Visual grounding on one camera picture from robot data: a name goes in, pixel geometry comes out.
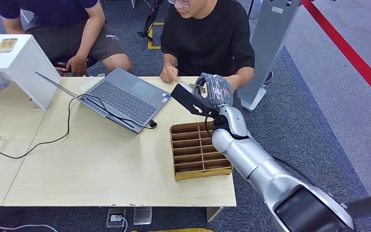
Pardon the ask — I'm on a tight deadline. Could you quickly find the cardboard divider box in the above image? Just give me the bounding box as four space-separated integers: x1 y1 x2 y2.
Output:
169 121 233 182

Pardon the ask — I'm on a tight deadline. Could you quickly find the black tripod stand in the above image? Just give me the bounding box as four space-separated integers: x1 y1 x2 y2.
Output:
137 0 161 42

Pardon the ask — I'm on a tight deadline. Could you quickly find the white shelf box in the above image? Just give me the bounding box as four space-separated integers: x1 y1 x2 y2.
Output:
0 34 61 111

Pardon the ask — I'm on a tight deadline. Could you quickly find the grey open laptop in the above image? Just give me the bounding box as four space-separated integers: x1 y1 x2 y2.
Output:
35 68 172 134

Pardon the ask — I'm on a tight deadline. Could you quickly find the white cable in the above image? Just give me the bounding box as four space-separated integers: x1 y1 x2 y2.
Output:
0 224 58 232

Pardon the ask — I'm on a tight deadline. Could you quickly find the yellow floor tape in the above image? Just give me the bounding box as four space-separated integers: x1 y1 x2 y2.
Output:
146 22 165 50

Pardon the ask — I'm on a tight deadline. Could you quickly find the black laptop cable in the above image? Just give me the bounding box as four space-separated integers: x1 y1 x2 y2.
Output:
0 94 158 160

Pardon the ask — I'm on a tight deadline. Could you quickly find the person in blue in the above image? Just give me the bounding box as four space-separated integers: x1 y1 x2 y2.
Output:
0 0 132 77

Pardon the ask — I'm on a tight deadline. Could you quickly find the person's left hand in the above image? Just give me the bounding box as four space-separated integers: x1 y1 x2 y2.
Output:
65 56 88 77

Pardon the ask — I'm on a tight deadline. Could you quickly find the metal floor plate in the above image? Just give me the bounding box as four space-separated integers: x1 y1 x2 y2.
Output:
133 206 153 226

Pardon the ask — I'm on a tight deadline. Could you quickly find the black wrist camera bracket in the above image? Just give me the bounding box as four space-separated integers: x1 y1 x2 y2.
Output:
171 82 221 118

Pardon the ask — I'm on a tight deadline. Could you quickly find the person's right hand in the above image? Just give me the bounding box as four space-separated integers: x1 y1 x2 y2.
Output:
159 65 179 84

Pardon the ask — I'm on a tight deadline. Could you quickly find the person in black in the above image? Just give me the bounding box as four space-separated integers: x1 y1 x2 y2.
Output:
159 0 256 112

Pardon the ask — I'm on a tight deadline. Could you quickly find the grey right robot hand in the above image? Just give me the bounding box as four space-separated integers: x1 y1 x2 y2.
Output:
196 72 234 108

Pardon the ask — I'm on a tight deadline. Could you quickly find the floor power socket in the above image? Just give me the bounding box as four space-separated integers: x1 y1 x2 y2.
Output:
106 207 127 229

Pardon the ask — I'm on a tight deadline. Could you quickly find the wooden table leg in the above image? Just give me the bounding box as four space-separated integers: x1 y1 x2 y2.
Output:
206 206 225 223

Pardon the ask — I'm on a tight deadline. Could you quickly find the tan printed card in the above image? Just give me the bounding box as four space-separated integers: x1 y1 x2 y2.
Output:
188 83 207 94
0 38 18 54

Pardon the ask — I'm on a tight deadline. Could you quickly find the silver kiosk stand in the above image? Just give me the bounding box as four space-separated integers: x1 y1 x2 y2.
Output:
237 0 301 112

